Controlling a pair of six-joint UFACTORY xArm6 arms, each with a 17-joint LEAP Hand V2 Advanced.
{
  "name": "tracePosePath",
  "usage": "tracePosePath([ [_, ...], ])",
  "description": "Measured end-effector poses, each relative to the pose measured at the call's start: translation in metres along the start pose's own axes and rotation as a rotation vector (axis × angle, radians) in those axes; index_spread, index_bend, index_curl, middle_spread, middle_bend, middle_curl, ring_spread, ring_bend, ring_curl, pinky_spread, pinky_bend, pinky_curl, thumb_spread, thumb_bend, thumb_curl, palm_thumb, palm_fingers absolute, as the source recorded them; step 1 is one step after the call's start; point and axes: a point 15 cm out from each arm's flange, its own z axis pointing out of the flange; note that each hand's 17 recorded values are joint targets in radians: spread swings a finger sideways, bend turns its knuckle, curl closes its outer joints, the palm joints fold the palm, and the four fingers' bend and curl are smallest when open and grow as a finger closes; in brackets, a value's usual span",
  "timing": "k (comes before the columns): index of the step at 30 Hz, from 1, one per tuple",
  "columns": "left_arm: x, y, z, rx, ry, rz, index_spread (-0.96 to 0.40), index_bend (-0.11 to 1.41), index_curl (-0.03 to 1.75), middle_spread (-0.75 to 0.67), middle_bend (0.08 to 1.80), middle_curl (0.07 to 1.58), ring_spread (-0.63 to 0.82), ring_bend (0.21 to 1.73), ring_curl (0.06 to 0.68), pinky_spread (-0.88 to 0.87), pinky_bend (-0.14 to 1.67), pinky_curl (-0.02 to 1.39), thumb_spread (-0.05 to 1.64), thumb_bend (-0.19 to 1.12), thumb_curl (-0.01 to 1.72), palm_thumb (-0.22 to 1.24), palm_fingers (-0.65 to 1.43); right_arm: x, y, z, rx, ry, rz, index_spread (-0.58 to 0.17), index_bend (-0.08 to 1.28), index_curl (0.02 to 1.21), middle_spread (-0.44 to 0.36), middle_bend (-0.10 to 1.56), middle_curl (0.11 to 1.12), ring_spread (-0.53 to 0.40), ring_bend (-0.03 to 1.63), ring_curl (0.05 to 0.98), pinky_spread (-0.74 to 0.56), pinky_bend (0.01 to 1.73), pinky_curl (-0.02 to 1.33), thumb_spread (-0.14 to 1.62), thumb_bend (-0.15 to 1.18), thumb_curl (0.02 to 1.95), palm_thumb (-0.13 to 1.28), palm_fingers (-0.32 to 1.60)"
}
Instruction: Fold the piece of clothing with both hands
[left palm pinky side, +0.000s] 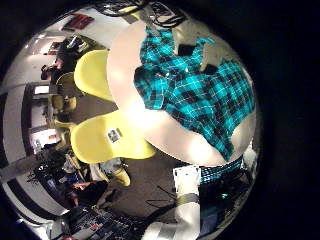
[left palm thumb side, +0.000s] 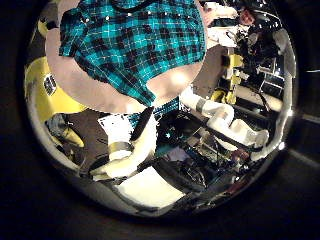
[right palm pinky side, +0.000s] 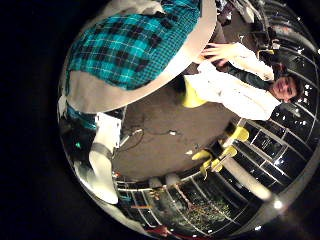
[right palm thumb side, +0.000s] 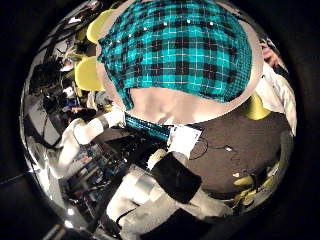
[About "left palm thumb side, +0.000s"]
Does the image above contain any teal black plaid shirt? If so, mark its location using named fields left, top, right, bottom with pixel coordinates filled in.
left=58, top=0, right=208, bottom=126

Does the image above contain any yellow chair with sticker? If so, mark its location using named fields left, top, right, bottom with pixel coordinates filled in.
left=24, top=56, right=88, bottom=149

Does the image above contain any yellow black equipment stand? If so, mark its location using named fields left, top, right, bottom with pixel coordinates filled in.
left=213, top=53, right=246, bottom=105

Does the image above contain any yellow plastic chair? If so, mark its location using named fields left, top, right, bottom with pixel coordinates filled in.
left=37, top=18, right=51, bottom=38

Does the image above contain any person with dark hair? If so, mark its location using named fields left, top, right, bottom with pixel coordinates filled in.
left=233, top=7, right=259, bottom=28

